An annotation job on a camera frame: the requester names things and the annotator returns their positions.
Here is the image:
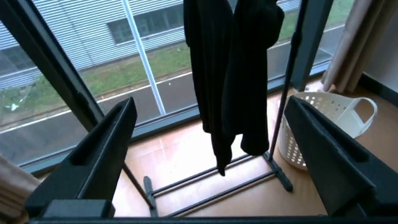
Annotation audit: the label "beige curtain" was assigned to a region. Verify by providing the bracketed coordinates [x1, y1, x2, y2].
[0, 154, 41, 224]
[322, 0, 398, 94]

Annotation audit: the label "black clothes rack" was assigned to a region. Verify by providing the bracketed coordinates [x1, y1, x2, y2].
[123, 0, 308, 218]

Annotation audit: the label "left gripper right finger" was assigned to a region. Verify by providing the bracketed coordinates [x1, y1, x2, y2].
[284, 95, 398, 218]

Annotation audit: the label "white laundry basket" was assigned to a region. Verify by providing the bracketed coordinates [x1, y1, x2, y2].
[277, 91, 379, 171]

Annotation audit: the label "black shorts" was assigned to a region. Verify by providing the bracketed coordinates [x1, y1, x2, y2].
[222, 0, 285, 156]

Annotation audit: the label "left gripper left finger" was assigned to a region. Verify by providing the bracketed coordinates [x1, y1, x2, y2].
[24, 96, 138, 220]

